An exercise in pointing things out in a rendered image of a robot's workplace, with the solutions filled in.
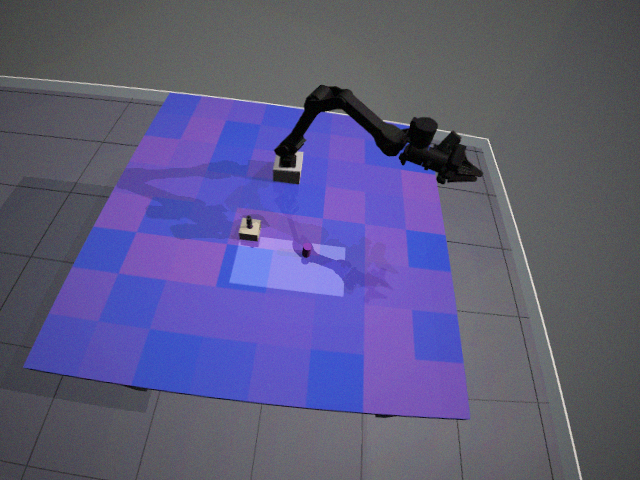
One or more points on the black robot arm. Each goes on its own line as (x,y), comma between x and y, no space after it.
(389,138)

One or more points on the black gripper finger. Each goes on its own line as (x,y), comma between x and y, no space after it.
(454,178)
(466,168)

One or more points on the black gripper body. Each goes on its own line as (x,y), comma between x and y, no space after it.
(442,162)

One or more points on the cream square block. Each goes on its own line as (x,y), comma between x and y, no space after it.
(251,234)

